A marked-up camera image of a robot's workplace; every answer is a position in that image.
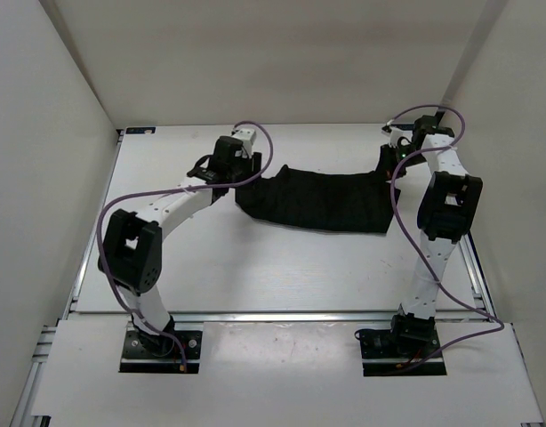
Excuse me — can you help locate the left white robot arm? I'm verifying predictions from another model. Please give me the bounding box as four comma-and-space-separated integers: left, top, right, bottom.
98, 128, 261, 358

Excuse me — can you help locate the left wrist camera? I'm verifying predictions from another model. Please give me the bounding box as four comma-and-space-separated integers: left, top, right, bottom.
231, 127, 257, 152

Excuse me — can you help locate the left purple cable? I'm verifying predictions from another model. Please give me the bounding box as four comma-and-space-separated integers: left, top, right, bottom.
96, 120, 274, 373

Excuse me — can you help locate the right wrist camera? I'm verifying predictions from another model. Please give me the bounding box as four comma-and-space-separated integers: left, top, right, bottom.
381, 122, 406, 148

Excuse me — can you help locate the right aluminium side rail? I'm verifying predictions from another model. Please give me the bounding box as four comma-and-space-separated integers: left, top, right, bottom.
432, 104, 499, 321

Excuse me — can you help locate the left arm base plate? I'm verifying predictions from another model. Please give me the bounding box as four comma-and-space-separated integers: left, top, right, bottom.
119, 326, 203, 375

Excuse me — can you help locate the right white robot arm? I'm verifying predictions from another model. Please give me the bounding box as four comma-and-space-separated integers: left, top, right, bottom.
382, 116, 483, 356

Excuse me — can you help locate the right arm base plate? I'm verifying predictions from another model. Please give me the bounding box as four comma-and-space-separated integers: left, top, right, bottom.
354, 314, 446, 377

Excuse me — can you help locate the aluminium side rail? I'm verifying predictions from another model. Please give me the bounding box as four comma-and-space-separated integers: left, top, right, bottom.
432, 104, 499, 321
5, 133, 125, 427

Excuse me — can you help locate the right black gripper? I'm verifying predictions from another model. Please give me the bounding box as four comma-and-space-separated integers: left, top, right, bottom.
370, 143, 427, 184

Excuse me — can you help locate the left aluminium side rail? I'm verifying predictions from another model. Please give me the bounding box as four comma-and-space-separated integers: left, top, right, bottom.
5, 133, 125, 427

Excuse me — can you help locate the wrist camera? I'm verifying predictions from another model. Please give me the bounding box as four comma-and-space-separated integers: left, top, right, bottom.
381, 122, 406, 148
231, 127, 257, 152

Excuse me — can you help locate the left blue corner label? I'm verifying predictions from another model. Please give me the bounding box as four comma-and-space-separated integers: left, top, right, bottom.
125, 126, 157, 134

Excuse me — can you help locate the black pleated skirt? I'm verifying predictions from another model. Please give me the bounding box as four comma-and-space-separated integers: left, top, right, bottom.
235, 165, 394, 234

